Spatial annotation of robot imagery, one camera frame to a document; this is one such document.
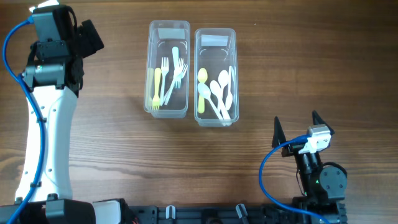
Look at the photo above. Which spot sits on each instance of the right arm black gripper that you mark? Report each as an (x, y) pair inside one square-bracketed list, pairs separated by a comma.
[(279, 135)]

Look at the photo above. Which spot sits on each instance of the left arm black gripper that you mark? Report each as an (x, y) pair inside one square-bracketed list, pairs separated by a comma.
[(90, 38)]

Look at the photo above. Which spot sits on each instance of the thick-handled white spoon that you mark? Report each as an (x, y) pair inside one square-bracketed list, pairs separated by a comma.
[(229, 98)]

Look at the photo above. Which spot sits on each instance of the yellow plastic fork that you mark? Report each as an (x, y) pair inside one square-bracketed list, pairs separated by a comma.
[(156, 98)]

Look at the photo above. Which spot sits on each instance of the white spoon bowl up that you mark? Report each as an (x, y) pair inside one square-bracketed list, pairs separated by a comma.
[(223, 79)]

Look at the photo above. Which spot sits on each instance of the white spoon bowl down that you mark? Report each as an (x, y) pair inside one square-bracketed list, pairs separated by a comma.
[(217, 106)]

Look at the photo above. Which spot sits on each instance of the clear plastic container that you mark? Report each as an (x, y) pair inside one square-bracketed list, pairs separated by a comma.
[(216, 50), (163, 36)]

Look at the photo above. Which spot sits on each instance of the pale blue plastic fork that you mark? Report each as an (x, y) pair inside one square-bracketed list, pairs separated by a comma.
[(175, 55)]

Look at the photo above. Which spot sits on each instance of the thin white plastic fork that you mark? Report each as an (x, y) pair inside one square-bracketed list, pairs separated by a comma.
[(184, 70)]

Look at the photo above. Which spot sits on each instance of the thin-handled white spoon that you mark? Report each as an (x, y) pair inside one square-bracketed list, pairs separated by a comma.
[(205, 92)]

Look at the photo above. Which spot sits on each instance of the yellow plastic spoon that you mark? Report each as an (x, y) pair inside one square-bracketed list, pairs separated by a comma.
[(202, 78)]

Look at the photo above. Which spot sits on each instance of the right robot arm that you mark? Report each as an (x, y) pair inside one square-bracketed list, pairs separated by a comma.
[(323, 183)]

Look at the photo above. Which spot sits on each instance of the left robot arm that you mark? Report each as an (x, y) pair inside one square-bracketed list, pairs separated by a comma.
[(51, 82)]

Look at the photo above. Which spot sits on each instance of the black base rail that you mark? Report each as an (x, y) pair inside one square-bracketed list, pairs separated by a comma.
[(265, 214)]

